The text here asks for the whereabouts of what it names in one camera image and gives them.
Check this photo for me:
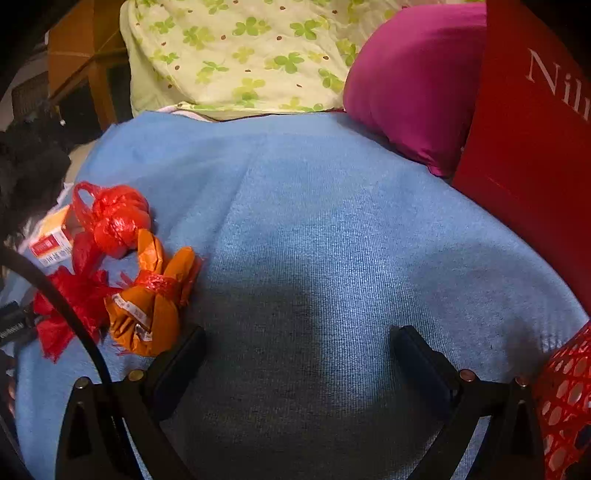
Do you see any green clover pattern quilt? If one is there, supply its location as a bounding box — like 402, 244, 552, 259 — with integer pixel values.
119, 1, 485, 121

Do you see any black fluffy garment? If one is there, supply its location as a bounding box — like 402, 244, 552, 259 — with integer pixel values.
1, 102, 75, 241

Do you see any magenta pillow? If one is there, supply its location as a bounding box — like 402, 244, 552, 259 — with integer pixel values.
342, 3, 487, 177

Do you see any red Nilrich paper bag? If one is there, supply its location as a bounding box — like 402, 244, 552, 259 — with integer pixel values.
453, 1, 590, 308

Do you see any black plastic bag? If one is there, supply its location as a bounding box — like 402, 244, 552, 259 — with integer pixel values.
0, 301, 36, 347

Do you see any red knotted plastic bag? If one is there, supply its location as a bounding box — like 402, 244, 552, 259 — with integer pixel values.
72, 181, 151, 259

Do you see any orange white medicine box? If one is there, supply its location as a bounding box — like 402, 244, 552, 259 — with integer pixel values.
29, 205, 82, 267

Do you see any orange plastic wrapper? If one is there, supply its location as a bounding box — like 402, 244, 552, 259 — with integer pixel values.
104, 229, 202, 357

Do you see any brown wooden cabinet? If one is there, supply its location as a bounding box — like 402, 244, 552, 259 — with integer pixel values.
48, 0, 128, 130

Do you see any red plastic mesh basket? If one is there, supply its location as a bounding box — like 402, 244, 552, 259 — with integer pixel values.
533, 324, 590, 479

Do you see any blue towel blanket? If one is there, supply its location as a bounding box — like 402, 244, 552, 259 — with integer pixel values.
13, 110, 589, 480

